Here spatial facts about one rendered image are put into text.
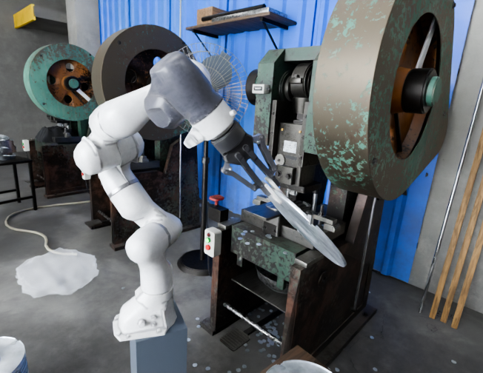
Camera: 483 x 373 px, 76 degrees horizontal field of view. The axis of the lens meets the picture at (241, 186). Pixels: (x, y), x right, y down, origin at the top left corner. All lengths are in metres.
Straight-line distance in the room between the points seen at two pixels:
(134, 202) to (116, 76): 1.43
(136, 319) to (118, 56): 1.73
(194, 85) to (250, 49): 2.72
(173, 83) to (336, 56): 0.54
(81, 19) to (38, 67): 2.42
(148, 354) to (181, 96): 0.92
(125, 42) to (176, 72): 1.80
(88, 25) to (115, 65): 3.93
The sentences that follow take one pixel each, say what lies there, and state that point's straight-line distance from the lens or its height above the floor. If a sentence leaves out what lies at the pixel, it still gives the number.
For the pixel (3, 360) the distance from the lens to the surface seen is 1.65.
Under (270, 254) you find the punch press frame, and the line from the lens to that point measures 1.45.
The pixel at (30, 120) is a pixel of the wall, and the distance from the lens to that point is 7.62.
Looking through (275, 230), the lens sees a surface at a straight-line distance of 1.47.
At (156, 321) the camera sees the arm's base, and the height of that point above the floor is 0.49.
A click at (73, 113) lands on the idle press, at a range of 4.08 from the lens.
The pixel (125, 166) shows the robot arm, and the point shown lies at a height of 1.02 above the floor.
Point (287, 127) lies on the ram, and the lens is 1.47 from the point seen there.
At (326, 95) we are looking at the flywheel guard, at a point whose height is 1.29.
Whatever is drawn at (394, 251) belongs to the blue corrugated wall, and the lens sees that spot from 2.67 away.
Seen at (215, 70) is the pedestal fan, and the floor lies 1.43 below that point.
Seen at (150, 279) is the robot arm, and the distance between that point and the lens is 1.13.
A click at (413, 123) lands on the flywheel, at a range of 1.59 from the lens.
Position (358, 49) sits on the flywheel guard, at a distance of 0.98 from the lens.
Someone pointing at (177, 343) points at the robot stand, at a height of 0.40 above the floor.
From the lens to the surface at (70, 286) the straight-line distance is 2.26.
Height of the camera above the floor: 1.25
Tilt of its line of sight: 15 degrees down
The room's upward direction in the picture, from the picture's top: 4 degrees clockwise
